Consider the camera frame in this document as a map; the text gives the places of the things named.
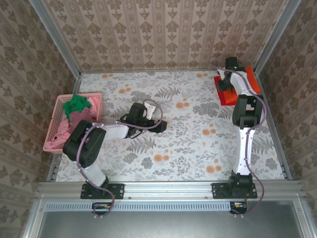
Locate orange t-shirt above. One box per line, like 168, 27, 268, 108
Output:
221, 65, 261, 106

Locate red t-shirt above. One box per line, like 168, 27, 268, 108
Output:
213, 75, 238, 106

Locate mauve t-shirt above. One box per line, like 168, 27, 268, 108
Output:
68, 107, 96, 134

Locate floral printed tablecloth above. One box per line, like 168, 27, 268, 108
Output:
55, 70, 285, 182

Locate green t-shirt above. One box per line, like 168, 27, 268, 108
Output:
62, 94, 92, 117

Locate pink perforated plastic basket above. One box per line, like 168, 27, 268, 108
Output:
43, 93, 104, 153

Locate pink t-shirt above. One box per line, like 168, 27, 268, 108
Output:
46, 96, 102, 151

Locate small black connector board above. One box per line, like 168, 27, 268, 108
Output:
229, 201, 248, 215
92, 202, 112, 215

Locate grey sheet metal panel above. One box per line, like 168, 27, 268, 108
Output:
22, 198, 317, 238

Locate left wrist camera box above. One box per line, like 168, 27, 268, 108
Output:
144, 103, 156, 120

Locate aluminium frame post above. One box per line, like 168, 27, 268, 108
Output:
252, 0, 302, 75
28, 0, 82, 79

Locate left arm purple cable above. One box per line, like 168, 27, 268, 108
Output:
77, 98, 164, 220

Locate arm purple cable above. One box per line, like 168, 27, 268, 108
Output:
209, 56, 268, 219
77, 98, 164, 220

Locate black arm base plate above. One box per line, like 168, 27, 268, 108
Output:
211, 182, 258, 199
80, 182, 124, 199

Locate aluminium mounting rail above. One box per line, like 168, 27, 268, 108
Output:
36, 180, 305, 199

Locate slotted grey cable duct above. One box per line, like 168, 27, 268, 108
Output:
46, 201, 245, 212

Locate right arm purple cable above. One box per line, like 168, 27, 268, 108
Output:
209, 56, 268, 219

